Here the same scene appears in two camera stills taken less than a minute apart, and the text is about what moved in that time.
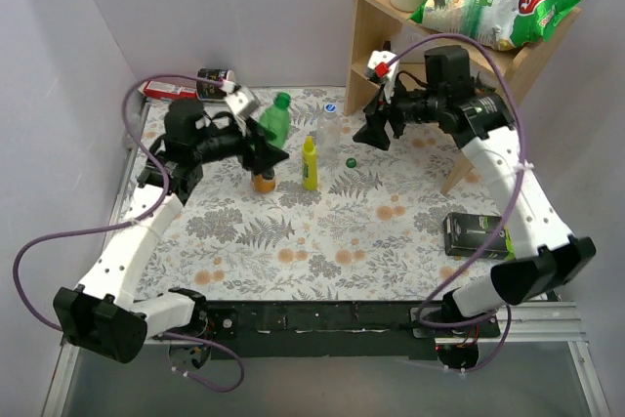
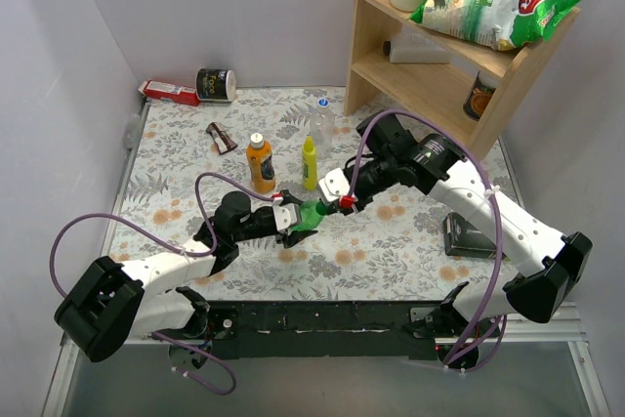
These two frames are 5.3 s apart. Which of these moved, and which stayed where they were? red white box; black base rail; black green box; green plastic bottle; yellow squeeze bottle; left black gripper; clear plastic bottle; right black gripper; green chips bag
Moved: left black gripper; clear plastic bottle; green plastic bottle; right black gripper
Stayed: yellow squeeze bottle; black green box; black base rail; green chips bag; red white box
